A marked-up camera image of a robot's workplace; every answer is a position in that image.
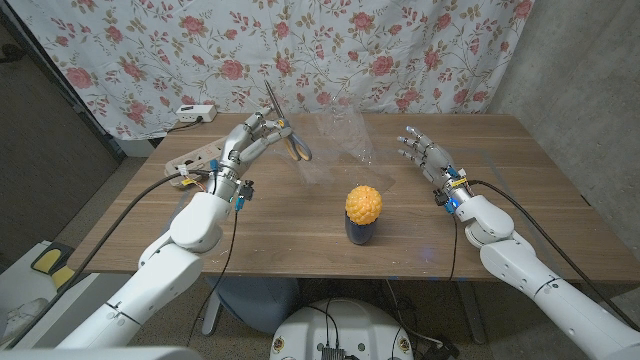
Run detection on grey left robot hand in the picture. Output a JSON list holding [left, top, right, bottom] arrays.
[[218, 108, 294, 180]]

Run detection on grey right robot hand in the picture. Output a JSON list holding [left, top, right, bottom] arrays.
[[397, 125, 464, 189]]

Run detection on orange grey handled scissors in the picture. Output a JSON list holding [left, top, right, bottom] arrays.
[[263, 79, 313, 163]]

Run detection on transparent cling film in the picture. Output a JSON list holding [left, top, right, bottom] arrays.
[[269, 97, 396, 194]]

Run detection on beige egg carton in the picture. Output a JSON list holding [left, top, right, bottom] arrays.
[[164, 137, 226, 188]]

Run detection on white power strip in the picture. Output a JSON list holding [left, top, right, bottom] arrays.
[[175, 104, 218, 124]]

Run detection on bumpy orange ball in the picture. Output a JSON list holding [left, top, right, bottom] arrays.
[[345, 185, 384, 226]]

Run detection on dark cup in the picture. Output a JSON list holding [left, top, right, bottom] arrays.
[[344, 212, 377, 246]]

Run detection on floral rose curtain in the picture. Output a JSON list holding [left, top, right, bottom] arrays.
[[7, 0, 536, 141]]

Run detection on blue grey stool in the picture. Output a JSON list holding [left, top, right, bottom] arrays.
[[204, 276, 301, 335]]

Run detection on grey table leg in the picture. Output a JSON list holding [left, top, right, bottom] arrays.
[[455, 280, 487, 345]]

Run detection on white table leg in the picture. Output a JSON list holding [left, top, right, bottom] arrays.
[[201, 288, 221, 336]]

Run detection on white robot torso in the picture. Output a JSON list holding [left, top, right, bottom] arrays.
[[269, 298, 415, 360]]

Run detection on yellow black foot pedal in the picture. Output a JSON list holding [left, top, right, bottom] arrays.
[[29, 241, 76, 289]]

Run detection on white floor platform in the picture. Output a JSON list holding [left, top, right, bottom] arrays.
[[0, 239, 136, 350]]

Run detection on white robot body rim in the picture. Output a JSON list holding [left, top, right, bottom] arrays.
[[0, 346, 204, 360]]

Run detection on white sneaker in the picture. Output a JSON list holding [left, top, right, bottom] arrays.
[[0, 298, 51, 342]]

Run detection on black power strip cord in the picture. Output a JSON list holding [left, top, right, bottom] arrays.
[[167, 116, 205, 134]]

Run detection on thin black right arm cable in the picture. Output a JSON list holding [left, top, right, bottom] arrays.
[[448, 214, 459, 281]]

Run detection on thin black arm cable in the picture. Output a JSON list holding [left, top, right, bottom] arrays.
[[448, 214, 459, 281], [185, 209, 240, 347]]

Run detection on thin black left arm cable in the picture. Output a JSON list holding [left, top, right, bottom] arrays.
[[185, 209, 240, 347]]

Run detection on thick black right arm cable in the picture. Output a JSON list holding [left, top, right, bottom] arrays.
[[467, 178, 640, 332]]

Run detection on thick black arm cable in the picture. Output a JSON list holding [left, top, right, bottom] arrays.
[[7, 169, 214, 349], [467, 178, 640, 332]]

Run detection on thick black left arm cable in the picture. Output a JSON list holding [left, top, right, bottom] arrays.
[[7, 169, 214, 349]]

